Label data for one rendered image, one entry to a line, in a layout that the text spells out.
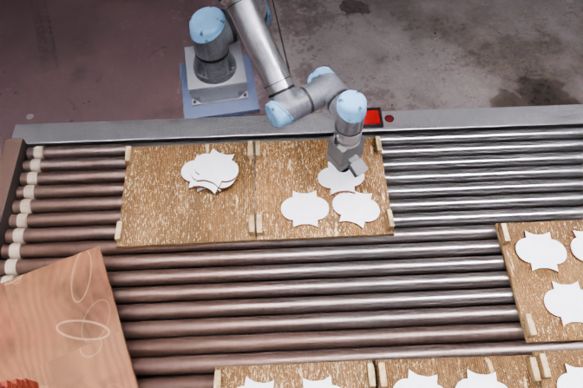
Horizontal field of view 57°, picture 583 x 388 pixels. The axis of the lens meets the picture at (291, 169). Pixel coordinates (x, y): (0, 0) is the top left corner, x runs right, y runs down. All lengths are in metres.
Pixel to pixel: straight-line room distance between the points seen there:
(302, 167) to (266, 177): 0.12
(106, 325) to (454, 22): 2.84
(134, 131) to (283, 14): 1.88
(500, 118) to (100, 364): 1.45
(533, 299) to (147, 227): 1.12
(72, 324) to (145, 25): 2.42
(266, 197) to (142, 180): 0.40
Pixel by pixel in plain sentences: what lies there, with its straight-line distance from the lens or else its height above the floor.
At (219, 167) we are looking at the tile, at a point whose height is 0.99.
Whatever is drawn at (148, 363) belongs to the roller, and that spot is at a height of 0.92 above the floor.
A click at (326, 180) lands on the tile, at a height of 0.95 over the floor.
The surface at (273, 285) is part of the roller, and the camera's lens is 1.55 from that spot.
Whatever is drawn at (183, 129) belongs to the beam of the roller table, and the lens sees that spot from 1.84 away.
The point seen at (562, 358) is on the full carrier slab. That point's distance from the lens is 1.64.
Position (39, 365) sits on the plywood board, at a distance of 1.50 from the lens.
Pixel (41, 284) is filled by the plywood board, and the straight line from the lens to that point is 1.57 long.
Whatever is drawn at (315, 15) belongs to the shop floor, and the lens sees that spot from 3.54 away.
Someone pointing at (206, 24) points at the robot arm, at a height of 1.19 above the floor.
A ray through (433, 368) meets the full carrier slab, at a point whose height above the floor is 0.94.
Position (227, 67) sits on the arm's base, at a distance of 1.88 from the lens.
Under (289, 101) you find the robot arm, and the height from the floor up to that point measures 1.31.
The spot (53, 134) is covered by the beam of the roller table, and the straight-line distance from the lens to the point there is 1.97.
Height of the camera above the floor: 2.38
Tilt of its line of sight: 59 degrees down
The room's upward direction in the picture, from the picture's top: straight up
